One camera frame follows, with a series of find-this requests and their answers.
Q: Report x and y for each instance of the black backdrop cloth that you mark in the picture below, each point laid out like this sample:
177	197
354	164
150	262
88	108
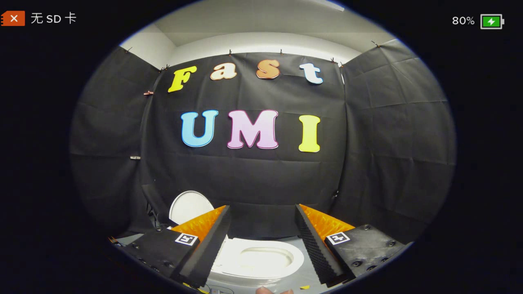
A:
253	179

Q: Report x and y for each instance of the white toilet lid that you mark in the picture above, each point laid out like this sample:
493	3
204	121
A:
190	208

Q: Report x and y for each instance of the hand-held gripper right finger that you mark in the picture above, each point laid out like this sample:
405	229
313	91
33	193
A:
316	249

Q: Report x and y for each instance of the white toilet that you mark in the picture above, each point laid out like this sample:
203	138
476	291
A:
294	261

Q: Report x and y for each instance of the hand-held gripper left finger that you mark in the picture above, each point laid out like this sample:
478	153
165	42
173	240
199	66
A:
212	249

